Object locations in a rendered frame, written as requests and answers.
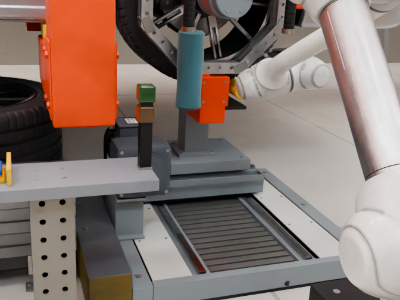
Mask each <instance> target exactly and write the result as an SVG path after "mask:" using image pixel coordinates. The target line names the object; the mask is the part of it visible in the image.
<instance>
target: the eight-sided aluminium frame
mask: <svg viewBox="0 0 400 300"><path fill-rule="evenodd" d="M285 5H286V0H271V11H270V24H269V25H268V26H267V27H266V28H265V29H264V30H263V31H262V32H261V33H260V34H259V35H258V36H257V37H256V38H255V39H254V40H253V41H252V42H251V43H250V44H249V45H248V46H247V47H246V48H245V49H244V50H243V51H242V52H241V53H240V54H239V55H238V56H237V57H236V58H235V59H234V60H204V66H203V73H202V74H240V73H241V72H243V71H244V70H246V69H248V68H249V67H250V66H251V65H252V64H253V63H254V62H255V60H256V59H257V58H258V57H259V56H260V55H261V54H262V53H263V52H264V51H265V50H266V49H267V48H268V47H269V46H270V45H271V44H272V43H273V42H274V41H275V40H276V39H277V38H278V37H279V36H281V35H282V28H283V24H284V16H285ZM137 26H138V27H139V28H140V29H141V30H142V32H144V34H146V35H147V37H149V38H150V40H151V41H152V42H153V43H154V44H155V45H156V46H157V47H158V49H159V50H160V51H161V52H162V53H163V54H164V55H165V56H166V57H167V58H168V59H169V60H170V61H171V62H172V63H173V64H174V66H175V67H176V68H177V49H176V47H175V46H174V45H173V44H172V43H171V42H170V41H169V40H168V39H167V38H166V37H165V36H164V34H163V33H162V32H161V31H160V30H159V29H158V27H157V26H156V25H155V24H154V23H153V0H137Z"/></svg>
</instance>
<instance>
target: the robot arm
mask: <svg viewBox="0 0 400 300"><path fill-rule="evenodd" d="M290 1H291V2H293V3H294V4H300V5H301V7H302V8H303V9H304V10H305V11H306V12H307V13H308V15H309V16H310V17H311V18H312V20H313V21H314V22H315V23H317V24H318V25H319V26H321V28H319V29H318V30H316V31H314V32H313V33H311V34H310V35H308V36H306V37H305V38H303V39H301V40H300V41H299V42H297V43H295V44H293V45H292V46H289V47H287V48H274V49H272V50H271V52H267V51H266V52H265V53H264V52H263V53H262V54H261V55H260V56H259V58H260V60H261V61H260V62H259V63H257V64H255V65H253V66H251V68H248V69H246V70H244V71H243V72H241V73H240V74H239V75H238V76H237V79H236V81H235V84H236V89H237V92H238V94H239V96H240V97H241V98H242V99H244V100H246V101H263V100H266V99H271V98H275V97H277V96H280V95H282V94H285V93H288V92H294V91H300V90H317V89H321V88H323V87H325V85H327V84H328V82H329V79H330V73H329V67H328V66H327V64H326V63H324V62H323V61H322V60H320V59H319V58H317V57H314V55H316V54H318V53H320V52H322V51H324V50H326V49H327V50H328V52H329V56H330V60H331V63H332V67H333V71H334V74H335V78H336V81H337V84H338V86H339V90H340V94H341V97H342V101H343V105H344V108H345V112H346V116H347V118H348V122H349V126H350V129H351V133H352V137H353V140H354V144H355V147H356V150H357V154H358V158H359V161H360V164H361V168H362V172H363V175H364V179H365V182H364V183H363V184H362V186H361V188H360V190H359V191H358V193H357V195H356V198H355V214H353V215H351V216H350V217H349V218H348V219H347V221H346V223H345V224H344V226H343V228H342V231H341V234H340V241H339V258H340V263H341V265H342V268H343V271H344V273H345V275H346V276H347V278H348V279H349V281H350V282H351V283H352V284H353V285H355V286H356V287H357V288H358V289H360V290H361V291H363V292H364V293H367V294H369V295H371V296H375V297H377V298H382V299H386V300H400V99H399V96H398V93H397V90H396V87H395V84H394V81H393V78H392V75H391V72H390V69H389V66H388V62H387V60H386V57H385V53H384V51H383V48H382V44H381V42H380V39H379V35H378V33H377V30H376V27H375V24H374V20H375V19H377V18H379V17H381V16H382V15H384V14H386V13H388V12H389V11H391V10H393V9H394V8H395V7H397V6H398V5H399V4H400V0H290Z"/></svg>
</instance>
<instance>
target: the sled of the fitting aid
mask: <svg viewBox="0 0 400 300"><path fill-rule="evenodd" d="M263 185H264V174H263V173H262V172H261V171H259V169H257V168H256V167H255V166H254V165H253V164H251V165H250V169H249V170H234V171H218V172H209V173H192V174H176V175H171V176H170V189H169V191H168V193H167V194H165V195H155V196H146V200H143V201H144V202H149V201H163V200H171V199H184V198H197V197H205V196H218V195H231V194H239V193H252V192H262V191H263Z"/></svg>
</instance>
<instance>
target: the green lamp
mask: <svg viewBox="0 0 400 300"><path fill-rule="evenodd" d="M155 98H156V87H155V86H154V85H153V84H152V83H139V84H137V86H136V99H137V100H138V101H139V102H140V103H148V102H155Z"/></svg>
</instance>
